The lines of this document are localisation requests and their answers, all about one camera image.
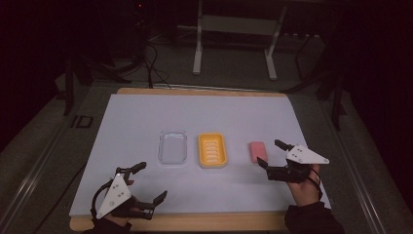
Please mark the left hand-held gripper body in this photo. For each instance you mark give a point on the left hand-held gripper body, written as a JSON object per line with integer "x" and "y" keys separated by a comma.
{"x": 115, "y": 195}

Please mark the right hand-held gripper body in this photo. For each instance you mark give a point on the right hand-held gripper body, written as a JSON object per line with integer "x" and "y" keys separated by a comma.
{"x": 305, "y": 155}

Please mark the pink soap bar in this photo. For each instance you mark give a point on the pink soap bar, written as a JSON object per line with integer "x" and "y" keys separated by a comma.
{"x": 258, "y": 151}

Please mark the clear plastic container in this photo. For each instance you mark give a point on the clear plastic container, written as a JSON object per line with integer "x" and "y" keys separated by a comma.
{"x": 172, "y": 147}

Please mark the yellow soap dish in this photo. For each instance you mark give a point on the yellow soap dish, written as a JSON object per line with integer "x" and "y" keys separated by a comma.
{"x": 212, "y": 150}

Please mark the person's left hand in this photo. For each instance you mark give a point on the person's left hand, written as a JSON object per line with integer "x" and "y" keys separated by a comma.
{"x": 120, "y": 221}

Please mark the person's right hand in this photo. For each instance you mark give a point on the person's right hand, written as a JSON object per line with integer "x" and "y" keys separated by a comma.
{"x": 305, "y": 193}

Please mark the white table mat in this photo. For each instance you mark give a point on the white table mat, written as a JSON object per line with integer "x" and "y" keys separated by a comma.
{"x": 201, "y": 191}

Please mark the wooden table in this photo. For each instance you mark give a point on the wooden table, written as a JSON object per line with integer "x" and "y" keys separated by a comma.
{"x": 201, "y": 221}

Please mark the black tripod stand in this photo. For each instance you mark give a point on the black tripod stand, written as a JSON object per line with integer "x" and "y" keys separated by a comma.
{"x": 81, "y": 70}
{"x": 331, "y": 84}

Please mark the white metal stand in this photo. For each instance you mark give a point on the white metal stand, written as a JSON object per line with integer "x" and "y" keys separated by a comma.
{"x": 238, "y": 25}

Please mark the metal floor rail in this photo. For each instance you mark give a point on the metal floor rail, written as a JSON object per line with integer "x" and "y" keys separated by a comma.
{"x": 29, "y": 185}
{"x": 357, "y": 182}

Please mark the black floor bracket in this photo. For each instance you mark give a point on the black floor bracket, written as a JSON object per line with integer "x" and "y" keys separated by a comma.
{"x": 82, "y": 121}

